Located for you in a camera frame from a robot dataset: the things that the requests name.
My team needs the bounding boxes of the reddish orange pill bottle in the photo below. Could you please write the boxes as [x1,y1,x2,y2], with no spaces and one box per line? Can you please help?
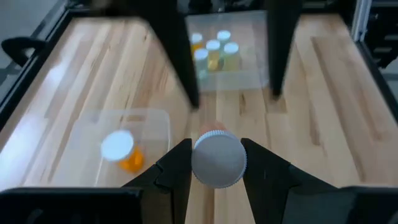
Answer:
[190,120,249,190]

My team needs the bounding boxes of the green pill bottle white cap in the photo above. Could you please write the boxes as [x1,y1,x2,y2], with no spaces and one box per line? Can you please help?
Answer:
[216,29,232,47]

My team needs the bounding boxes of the clear plastic bin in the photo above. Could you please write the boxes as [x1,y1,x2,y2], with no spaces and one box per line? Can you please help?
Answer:
[185,11,270,93]
[49,107,172,189]

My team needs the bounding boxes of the large orange pill bottle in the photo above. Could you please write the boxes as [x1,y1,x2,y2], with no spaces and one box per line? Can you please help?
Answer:
[99,129,146,174]

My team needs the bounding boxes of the yellow pill bottle white cap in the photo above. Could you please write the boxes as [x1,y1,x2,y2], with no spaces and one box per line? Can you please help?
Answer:
[205,39,222,72]
[223,42,241,72]

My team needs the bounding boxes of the small bottles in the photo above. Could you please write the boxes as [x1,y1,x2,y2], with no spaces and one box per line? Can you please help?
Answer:
[193,48,210,80]

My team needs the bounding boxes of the orange pill bottle white cap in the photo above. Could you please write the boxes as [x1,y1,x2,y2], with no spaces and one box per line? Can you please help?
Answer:
[190,32,205,54]

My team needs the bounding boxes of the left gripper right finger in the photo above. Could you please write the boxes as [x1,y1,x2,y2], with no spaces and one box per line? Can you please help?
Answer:
[241,138,340,224]

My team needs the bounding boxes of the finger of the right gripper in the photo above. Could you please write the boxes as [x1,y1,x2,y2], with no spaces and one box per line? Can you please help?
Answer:
[266,0,301,101]
[146,0,200,110]

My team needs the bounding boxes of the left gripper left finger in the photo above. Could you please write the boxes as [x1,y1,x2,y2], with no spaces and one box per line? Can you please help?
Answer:
[121,138,193,224]

